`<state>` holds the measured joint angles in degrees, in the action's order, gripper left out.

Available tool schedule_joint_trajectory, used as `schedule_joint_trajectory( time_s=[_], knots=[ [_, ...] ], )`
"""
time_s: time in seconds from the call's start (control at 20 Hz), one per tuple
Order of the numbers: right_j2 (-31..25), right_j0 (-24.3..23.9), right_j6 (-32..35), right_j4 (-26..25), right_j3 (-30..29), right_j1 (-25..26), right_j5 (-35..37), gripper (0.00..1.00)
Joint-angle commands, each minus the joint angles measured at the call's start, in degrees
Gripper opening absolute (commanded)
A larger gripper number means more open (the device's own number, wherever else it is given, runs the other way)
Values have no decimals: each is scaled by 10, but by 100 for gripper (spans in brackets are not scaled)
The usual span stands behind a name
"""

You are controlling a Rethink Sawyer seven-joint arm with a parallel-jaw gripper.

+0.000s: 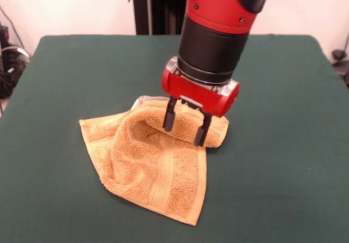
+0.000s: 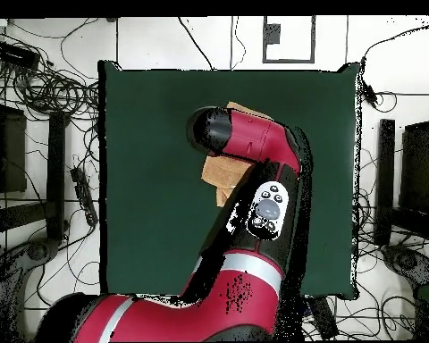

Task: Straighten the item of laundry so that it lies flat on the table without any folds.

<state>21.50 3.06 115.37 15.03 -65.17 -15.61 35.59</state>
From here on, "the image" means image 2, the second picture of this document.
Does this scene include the black electronics box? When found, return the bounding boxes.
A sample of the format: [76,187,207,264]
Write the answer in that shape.
[0,41,41,69]

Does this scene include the black power adapter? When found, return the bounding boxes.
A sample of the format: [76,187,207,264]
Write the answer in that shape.
[360,82,379,109]

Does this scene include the black flat bar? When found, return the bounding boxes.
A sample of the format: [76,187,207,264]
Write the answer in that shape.
[305,296,340,340]

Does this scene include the grey square frame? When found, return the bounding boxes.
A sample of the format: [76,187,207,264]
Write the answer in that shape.
[262,15,316,64]

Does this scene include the black frame furniture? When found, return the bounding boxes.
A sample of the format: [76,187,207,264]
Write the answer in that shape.
[0,81,71,251]
[374,90,429,247]

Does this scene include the black power strip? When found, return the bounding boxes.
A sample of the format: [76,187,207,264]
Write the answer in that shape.
[70,166,99,227]

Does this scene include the dark green table cloth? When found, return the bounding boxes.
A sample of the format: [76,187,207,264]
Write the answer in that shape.
[97,59,361,301]

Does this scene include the black cable tangle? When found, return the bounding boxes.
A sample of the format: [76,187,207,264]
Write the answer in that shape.
[6,67,100,121]

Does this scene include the dark grey square plate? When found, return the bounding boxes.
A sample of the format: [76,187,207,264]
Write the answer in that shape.
[265,23,282,46]

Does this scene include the dark grey stand base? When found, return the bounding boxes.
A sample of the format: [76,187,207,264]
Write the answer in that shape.
[0,237,60,340]
[381,244,429,287]

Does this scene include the orange terry towel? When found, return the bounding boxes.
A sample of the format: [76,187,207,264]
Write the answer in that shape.
[200,101,273,208]

